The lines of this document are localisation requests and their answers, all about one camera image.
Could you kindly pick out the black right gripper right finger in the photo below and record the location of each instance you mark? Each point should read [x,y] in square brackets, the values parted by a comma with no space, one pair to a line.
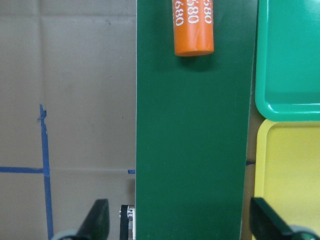
[265,223]

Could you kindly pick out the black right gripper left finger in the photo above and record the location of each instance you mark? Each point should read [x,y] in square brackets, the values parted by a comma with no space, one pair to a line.
[96,225]

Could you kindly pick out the yellow plastic tray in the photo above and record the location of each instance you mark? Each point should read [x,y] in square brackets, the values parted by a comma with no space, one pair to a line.
[287,171]

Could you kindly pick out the green conveyor belt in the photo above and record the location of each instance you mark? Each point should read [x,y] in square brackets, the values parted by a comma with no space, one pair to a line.
[192,125]

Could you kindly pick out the green plastic tray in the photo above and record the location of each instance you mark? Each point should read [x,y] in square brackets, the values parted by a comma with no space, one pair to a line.
[287,85]

